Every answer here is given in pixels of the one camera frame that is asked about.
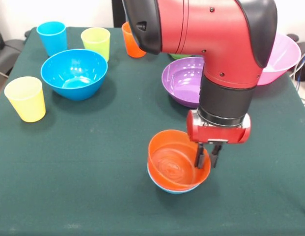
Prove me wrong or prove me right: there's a black chair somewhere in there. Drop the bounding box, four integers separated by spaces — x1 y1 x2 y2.
0 17 29 77

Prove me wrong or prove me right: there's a small green plastic bowl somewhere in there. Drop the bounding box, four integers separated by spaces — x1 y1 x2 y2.
167 52 193 60

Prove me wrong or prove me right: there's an orange plastic cup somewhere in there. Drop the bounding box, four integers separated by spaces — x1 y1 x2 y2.
121 21 147 59

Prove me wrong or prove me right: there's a large blue plastic bowl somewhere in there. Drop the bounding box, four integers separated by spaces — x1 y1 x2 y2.
40 49 109 101

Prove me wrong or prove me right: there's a blue cable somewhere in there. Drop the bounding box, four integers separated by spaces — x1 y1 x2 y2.
295 49 305 82

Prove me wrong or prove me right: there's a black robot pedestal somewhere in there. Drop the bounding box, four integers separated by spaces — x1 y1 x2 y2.
112 0 130 28

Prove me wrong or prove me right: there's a purple plastic bowl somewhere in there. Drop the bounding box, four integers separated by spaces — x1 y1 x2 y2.
161 57 206 109

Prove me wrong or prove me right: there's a blue plastic cup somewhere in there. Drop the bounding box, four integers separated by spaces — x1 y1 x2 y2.
36 21 68 57

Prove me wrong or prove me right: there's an orange plastic bowl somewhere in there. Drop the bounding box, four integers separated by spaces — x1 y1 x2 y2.
147 129 212 191

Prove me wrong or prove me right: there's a dark green tablecloth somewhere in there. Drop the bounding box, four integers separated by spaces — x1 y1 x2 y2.
0 26 305 236

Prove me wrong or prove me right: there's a yellow plastic cup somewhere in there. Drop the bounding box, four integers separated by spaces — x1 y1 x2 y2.
4 76 47 123

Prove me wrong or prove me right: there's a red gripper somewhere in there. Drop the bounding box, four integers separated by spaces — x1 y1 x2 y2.
186 109 252 170

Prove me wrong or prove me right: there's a large pink plastic bowl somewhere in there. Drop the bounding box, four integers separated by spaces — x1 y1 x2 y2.
256 33 302 86

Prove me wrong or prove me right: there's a small blue plastic bowl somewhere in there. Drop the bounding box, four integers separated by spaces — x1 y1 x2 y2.
147 164 201 195

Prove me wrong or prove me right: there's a lime green plastic cup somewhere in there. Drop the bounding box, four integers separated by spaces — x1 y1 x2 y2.
80 27 111 62

